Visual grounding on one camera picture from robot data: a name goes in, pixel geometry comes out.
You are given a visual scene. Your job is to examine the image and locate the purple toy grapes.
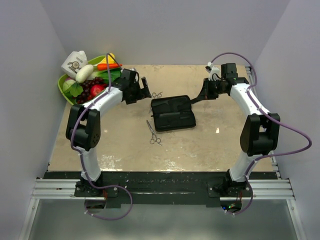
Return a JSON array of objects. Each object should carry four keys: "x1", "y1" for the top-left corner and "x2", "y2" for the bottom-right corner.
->
[{"x1": 75, "y1": 77, "x2": 106, "y2": 104}]

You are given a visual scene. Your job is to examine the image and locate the white toy radish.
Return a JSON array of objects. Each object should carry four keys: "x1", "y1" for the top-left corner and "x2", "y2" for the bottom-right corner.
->
[{"x1": 75, "y1": 64, "x2": 94, "y2": 84}]

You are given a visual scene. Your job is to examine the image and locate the white paper bag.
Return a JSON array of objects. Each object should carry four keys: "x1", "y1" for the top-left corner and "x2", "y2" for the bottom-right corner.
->
[{"x1": 61, "y1": 50, "x2": 88, "y2": 79}]

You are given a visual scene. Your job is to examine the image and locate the green toy leafy vegetable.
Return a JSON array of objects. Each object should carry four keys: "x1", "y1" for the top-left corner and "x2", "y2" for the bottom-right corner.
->
[{"x1": 62, "y1": 79, "x2": 83, "y2": 98}]

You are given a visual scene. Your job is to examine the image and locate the yellow toy pepper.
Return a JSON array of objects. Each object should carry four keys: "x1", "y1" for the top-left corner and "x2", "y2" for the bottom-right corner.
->
[{"x1": 99, "y1": 53, "x2": 116, "y2": 64}]

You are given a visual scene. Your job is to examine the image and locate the green plastic tray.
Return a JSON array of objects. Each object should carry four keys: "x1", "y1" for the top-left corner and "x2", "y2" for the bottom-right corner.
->
[{"x1": 57, "y1": 55, "x2": 122, "y2": 105}]

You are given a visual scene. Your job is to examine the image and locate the black zip tool case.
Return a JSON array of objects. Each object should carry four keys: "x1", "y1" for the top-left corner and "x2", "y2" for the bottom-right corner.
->
[{"x1": 150, "y1": 95, "x2": 196, "y2": 132}]

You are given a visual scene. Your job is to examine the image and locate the silver straight hair scissors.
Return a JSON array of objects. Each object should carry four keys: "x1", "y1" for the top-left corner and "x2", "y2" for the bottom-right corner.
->
[{"x1": 151, "y1": 91, "x2": 163, "y2": 99}]

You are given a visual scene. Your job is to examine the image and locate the red toy fruit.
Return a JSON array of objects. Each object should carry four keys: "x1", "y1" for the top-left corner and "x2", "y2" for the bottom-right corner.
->
[{"x1": 90, "y1": 84, "x2": 105, "y2": 98}]

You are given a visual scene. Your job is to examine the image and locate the black comb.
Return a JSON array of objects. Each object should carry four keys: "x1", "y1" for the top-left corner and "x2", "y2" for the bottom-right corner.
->
[{"x1": 177, "y1": 98, "x2": 198, "y2": 110}]

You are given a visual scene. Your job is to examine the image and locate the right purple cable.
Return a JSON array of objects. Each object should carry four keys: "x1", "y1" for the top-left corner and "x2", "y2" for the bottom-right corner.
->
[{"x1": 208, "y1": 52, "x2": 313, "y2": 216}]

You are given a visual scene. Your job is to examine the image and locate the aluminium frame rail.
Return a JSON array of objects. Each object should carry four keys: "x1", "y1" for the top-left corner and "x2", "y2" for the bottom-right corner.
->
[{"x1": 18, "y1": 178, "x2": 78, "y2": 240}]

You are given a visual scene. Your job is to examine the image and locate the silver thinning scissors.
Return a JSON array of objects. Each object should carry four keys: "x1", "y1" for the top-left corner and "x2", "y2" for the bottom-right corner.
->
[{"x1": 146, "y1": 120, "x2": 162, "y2": 146}]

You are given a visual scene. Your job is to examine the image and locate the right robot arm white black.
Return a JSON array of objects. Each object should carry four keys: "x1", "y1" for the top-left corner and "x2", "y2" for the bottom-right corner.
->
[{"x1": 191, "y1": 62, "x2": 280, "y2": 197}]

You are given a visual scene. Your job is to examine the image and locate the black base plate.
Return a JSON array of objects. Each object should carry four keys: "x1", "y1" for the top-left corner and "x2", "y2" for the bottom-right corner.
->
[{"x1": 43, "y1": 171, "x2": 277, "y2": 208}]

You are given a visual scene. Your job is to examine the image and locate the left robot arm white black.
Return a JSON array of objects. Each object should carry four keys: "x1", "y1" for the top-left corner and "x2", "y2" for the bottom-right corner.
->
[{"x1": 65, "y1": 68, "x2": 152, "y2": 197}]

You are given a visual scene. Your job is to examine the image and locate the orange toy carrot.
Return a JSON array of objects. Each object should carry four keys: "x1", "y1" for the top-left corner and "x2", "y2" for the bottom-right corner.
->
[{"x1": 95, "y1": 63, "x2": 123, "y2": 71}]

